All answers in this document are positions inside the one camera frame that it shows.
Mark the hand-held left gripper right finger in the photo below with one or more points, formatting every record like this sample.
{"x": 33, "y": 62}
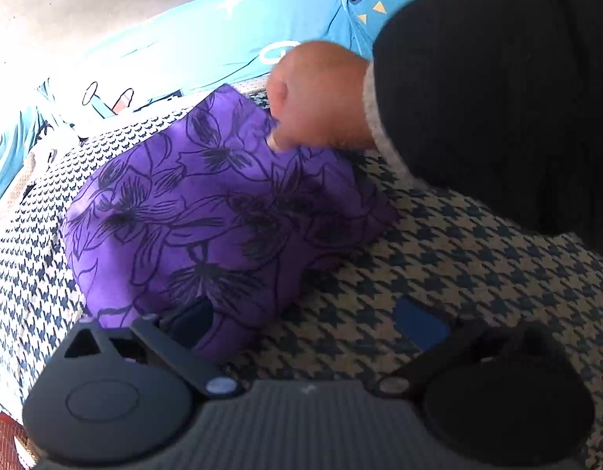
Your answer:
{"x": 419, "y": 324}

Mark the blue star-print backrest cushion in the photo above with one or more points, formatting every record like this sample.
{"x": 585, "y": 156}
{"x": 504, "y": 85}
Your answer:
{"x": 208, "y": 44}

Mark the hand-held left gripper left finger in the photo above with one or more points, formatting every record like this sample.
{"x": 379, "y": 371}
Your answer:
{"x": 193, "y": 319}

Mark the houndstooth sofa seat cover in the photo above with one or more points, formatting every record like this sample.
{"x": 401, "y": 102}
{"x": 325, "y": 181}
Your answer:
{"x": 428, "y": 264}

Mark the purple floral garment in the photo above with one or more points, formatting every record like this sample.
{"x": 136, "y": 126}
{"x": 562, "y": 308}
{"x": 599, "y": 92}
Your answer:
{"x": 208, "y": 215}

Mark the person's right hand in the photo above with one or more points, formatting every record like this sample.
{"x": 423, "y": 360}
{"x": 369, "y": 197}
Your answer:
{"x": 321, "y": 98}

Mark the blue printed armrest cover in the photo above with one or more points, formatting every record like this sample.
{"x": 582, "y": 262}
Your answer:
{"x": 7, "y": 147}

